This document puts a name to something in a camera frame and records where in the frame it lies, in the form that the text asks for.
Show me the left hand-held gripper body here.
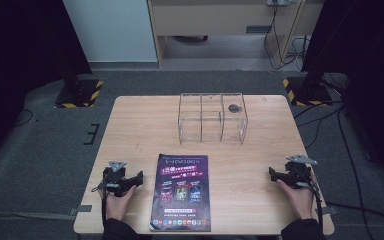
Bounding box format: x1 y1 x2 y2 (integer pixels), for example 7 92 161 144
97 160 135 198

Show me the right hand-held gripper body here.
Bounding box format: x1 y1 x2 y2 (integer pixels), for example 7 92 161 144
284 153 318 190

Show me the thick purple glossy magazine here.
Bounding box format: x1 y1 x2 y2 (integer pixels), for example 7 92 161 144
149 153 212 233

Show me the clear acrylic file organizer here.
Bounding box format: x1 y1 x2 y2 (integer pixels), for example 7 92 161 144
177 92 249 145

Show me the person's left hand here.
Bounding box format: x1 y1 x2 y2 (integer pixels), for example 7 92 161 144
105 184 138 222

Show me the person's right hand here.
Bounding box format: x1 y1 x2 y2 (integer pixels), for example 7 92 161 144
276 179 315 221

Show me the stand with striped base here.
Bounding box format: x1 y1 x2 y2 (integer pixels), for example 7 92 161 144
54 46 105 109
282 49 334 107

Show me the black curtain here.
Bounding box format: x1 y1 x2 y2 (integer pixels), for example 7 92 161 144
301 0 384 183
0 0 93 174

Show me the white panel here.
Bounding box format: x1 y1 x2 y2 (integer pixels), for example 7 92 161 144
62 0 158 63

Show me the light wooden cabinet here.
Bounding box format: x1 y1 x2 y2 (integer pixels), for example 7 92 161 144
146 0 324 69

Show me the left hand-held gripper cable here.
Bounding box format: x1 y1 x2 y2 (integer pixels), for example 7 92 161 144
91 181 109 229

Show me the hand-held gripper cable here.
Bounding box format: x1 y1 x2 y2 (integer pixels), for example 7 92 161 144
304 173 325 231
91 181 109 229

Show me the right hand-held gripper cable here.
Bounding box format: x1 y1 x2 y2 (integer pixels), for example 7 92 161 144
304 173 325 231

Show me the long black floor cable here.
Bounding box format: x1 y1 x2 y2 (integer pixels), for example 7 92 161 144
336 108 384 240

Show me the thin black floor cable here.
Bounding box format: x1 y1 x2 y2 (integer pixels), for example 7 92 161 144
12 108 35 128

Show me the black hanging cable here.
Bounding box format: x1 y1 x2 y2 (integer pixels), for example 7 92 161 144
263 0 301 71

